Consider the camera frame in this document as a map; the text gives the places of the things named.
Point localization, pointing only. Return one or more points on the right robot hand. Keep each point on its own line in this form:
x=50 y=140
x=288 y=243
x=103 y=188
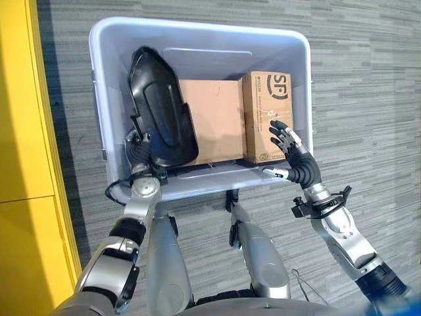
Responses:
x=302 y=164

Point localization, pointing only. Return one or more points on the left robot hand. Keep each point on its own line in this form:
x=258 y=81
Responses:
x=139 y=154

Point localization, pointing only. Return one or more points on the black sole-shaped part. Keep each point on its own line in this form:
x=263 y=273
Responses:
x=161 y=108

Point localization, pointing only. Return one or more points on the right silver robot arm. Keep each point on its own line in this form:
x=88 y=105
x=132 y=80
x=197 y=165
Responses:
x=345 y=237

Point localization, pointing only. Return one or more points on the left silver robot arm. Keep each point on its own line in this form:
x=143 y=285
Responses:
x=125 y=240

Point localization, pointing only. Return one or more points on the printed brown cardboard box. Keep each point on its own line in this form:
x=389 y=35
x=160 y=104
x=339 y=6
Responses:
x=268 y=115

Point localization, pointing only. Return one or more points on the plain brown cardboard box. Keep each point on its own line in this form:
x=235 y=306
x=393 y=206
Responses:
x=217 y=121

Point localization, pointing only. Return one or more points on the white plastic box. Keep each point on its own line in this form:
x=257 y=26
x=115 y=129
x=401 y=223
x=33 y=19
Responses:
x=200 y=59

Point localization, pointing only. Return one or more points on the yellow shelf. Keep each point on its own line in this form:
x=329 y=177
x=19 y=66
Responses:
x=26 y=158

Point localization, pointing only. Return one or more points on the right silver robot leg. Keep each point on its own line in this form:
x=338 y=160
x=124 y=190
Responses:
x=260 y=253

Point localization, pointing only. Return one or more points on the silver robot leg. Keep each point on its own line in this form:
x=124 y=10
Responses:
x=167 y=260
x=260 y=253

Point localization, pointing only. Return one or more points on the left silver robot leg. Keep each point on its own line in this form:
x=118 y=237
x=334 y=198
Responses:
x=167 y=260

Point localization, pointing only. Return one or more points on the grey robot torso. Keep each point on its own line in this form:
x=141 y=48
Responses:
x=263 y=307

